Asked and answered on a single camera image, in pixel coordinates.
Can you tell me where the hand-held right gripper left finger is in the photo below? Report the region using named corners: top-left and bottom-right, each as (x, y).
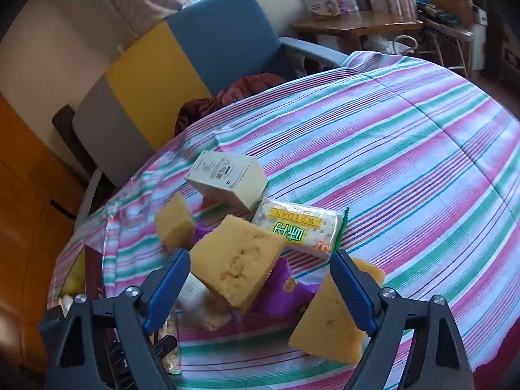
top-left (38, 248), bottom-right (191, 390)

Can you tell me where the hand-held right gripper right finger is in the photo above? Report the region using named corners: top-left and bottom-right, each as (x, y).
top-left (329, 249), bottom-right (476, 390)

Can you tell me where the white pastry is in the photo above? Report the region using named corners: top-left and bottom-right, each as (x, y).
top-left (175, 274), bottom-right (232, 332)

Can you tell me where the yellow sponge block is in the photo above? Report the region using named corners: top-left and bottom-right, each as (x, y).
top-left (288, 257), bottom-right (386, 366)
top-left (154, 193), bottom-right (198, 253)
top-left (189, 214), bottom-right (286, 313)

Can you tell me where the small purple snack packet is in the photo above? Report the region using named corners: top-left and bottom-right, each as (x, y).
top-left (191, 221), bottom-right (214, 246)

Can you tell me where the large purple snack packet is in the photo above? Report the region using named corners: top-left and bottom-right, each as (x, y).
top-left (248, 258), bottom-right (323, 313)

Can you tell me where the cream white carton box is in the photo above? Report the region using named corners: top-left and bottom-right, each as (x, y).
top-left (185, 150), bottom-right (269, 210)

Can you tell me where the clear snack packet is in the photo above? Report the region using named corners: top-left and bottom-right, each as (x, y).
top-left (150, 309), bottom-right (183, 374)

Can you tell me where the orange wooden cabinet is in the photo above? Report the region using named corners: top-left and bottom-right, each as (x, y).
top-left (0, 93), bottom-right (86, 374)

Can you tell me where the black chair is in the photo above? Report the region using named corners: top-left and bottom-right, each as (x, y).
top-left (52, 105), bottom-right (106, 196)

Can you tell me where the dark red cloth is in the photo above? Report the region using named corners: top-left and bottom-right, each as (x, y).
top-left (175, 72), bottom-right (289, 137)

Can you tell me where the grey yellow blue armchair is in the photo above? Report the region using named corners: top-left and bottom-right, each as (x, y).
top-left (71, 0), bottom-right (350, 220)

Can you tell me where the wooden desk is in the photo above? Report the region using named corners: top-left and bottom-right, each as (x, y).
top-left (290, 10), bottom-right (425, 55)

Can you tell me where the cluttered wooden shelf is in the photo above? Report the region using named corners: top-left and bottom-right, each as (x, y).
top-left (418, 0), bottom-right (488, 78)

